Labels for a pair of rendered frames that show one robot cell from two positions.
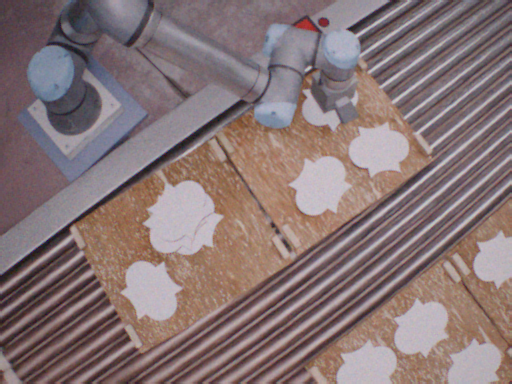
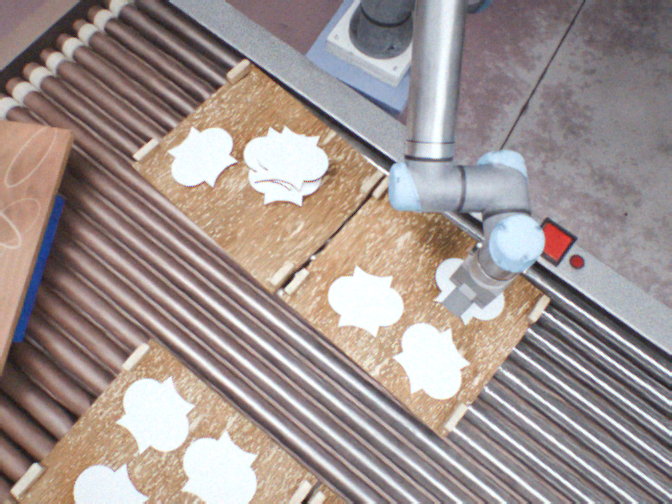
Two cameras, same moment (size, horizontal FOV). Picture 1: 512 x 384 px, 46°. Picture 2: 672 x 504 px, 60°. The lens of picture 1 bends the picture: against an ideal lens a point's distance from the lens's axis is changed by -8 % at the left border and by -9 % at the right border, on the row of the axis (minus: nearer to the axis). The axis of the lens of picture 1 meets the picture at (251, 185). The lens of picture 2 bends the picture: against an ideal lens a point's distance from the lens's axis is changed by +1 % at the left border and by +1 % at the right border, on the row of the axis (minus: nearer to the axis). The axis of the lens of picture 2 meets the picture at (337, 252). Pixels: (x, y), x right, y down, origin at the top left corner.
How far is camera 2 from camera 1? 54 cm
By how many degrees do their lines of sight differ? 17
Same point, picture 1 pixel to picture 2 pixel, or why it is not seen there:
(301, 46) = (500, 193)
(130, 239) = (253, 124)
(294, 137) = (414, 259)
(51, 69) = not seen: outside the picture
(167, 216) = (282, 147)
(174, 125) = (390, 136)
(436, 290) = (273, 481)
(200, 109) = not seen: hidden behind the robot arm
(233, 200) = (323, 214)
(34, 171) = not seen: hidden behind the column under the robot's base
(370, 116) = (470, 341)
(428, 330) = (218, 483)
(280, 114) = (398, 188)
